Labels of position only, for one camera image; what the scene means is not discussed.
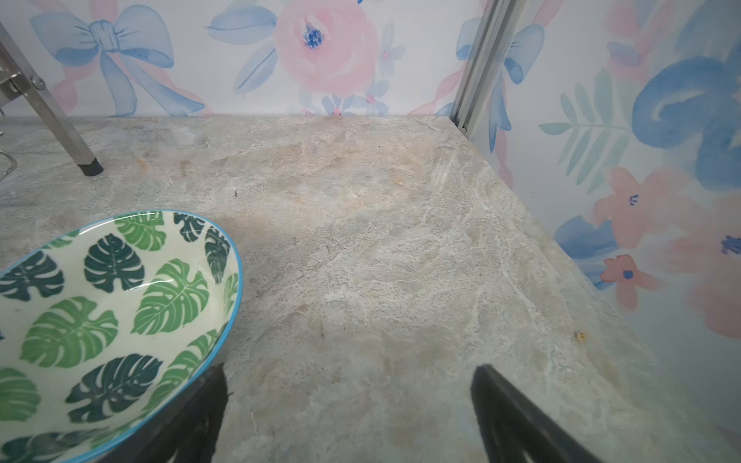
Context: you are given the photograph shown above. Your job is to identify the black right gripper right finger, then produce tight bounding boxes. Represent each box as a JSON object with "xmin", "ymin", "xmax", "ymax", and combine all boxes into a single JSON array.
[{"xmin": 470, "ymin": 365, "xmax": 599, "ymax": 463}]

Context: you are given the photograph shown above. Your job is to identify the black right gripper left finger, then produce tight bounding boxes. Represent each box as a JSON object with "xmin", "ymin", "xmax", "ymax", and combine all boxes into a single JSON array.
[{"xmin": 100, "ymin": 365, "xmax": 229, "ymax": 463}]

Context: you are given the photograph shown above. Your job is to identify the steel wire dish rack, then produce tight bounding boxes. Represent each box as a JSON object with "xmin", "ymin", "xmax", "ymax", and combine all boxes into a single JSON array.
[{"xmin": 1, "ymin": 26, "xmax": 104, "ymax": 177}]

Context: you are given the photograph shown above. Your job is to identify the green leaf pattern bowl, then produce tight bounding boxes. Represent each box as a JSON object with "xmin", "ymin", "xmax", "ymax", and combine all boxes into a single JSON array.
[{"xmin": 1, "ymin": 210, "xmax": 243, "ymax": 462}]

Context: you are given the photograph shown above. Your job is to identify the aluminium corner post right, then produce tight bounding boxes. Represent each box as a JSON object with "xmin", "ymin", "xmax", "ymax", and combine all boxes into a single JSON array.
[{"xmin": 450, "ymin": 0, "xmax": 527, "ymax": 139}]

